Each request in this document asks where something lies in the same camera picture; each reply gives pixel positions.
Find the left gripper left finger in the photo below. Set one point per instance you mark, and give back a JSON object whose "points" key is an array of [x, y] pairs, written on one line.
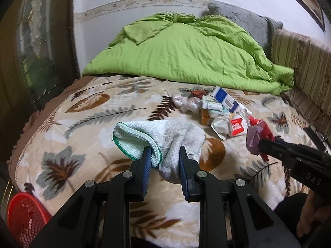
{"points": [[97, 215]]}

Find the striped beige headboard cushion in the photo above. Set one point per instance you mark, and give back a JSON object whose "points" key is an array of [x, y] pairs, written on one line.
{"points": [[310, 61]]}

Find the red plastic basket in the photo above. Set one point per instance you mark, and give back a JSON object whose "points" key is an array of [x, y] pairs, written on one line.
{"points": [[26, 216]]}

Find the white green-edged cloth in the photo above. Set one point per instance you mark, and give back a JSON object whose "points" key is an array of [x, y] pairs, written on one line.
{"points": [[164, 137]]}

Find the grey pillow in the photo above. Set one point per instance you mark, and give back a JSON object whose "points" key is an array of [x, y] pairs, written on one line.
{"points": [[260, 28]]}

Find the crumpled clear plastic wrap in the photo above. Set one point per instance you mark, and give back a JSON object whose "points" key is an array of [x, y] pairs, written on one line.
{"points": [[192, 104]]}

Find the dark wooden wardrobe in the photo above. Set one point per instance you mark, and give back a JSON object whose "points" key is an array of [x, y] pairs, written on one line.
{"points": [[37, 55]]}

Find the leaf pattern bed blanket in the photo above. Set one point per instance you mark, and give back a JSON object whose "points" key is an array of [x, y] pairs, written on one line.
{"points": [[71, 141]]}

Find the red purple wrapper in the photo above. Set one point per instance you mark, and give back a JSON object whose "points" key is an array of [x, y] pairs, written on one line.
{"points": [[257, 131]]}

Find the orange medicine box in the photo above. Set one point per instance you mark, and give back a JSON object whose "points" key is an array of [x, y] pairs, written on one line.
{"points": [[206, 119]]}

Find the blue white medicine box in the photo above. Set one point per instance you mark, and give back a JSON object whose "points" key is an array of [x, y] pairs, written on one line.
{"points": [[227, 100]]}

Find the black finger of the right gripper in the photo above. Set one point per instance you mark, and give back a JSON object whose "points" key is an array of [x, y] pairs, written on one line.
{"points": [[307, 165]]}

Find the green quilt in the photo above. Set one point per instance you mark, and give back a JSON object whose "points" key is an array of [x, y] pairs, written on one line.
{"points": [[210, 50]]}

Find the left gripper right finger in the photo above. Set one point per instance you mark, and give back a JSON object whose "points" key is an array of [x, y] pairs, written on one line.
{"points": [[231, 212]]}

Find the person right hand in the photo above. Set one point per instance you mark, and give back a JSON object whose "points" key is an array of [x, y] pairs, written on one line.
{"points": [[313, 210]]}

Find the black remote on bed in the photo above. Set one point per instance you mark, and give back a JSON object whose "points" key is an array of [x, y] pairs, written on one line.
{"points": [[317, 138]]}

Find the red white small packet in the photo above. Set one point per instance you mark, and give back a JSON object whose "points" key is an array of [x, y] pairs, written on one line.
{"points": [[238, 126]]}

